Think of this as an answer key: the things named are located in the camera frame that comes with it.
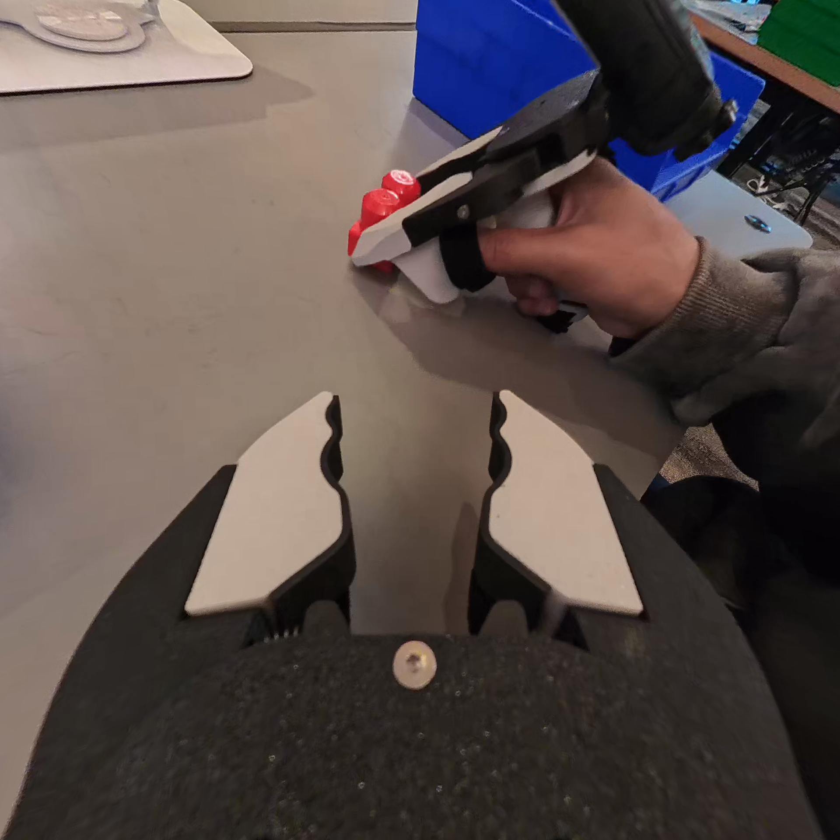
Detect grey desk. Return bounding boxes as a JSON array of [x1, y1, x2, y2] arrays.
[[0, 29, 815, 756]]

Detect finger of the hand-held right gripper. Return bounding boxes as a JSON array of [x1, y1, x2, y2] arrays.
[[413, 128, 505, 198], [350, 174, 483, 269]]

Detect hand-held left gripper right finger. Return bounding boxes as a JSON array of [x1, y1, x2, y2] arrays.
[[468, 390, 645, 642]]

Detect green plastic crate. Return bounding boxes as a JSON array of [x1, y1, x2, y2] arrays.
[[758, 0, 840, 86]]

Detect red two-stud toy block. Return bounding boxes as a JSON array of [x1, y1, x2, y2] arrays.
[[346, 169, 423, 273]]

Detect wooden table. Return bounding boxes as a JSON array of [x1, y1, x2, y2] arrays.
[[689, 10, 840, 116]]

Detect person's dark trousers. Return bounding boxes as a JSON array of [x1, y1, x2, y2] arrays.
[[643, 420, 840, 840]]

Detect blue plastic bin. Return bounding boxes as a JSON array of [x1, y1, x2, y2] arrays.
[[413, 0, 767, 203]]

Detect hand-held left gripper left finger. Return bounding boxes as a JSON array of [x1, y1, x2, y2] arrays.
[[184, 392, 357, 636]]

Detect person's right hand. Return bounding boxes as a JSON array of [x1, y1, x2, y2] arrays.
[[478, 157, 700, 340]]

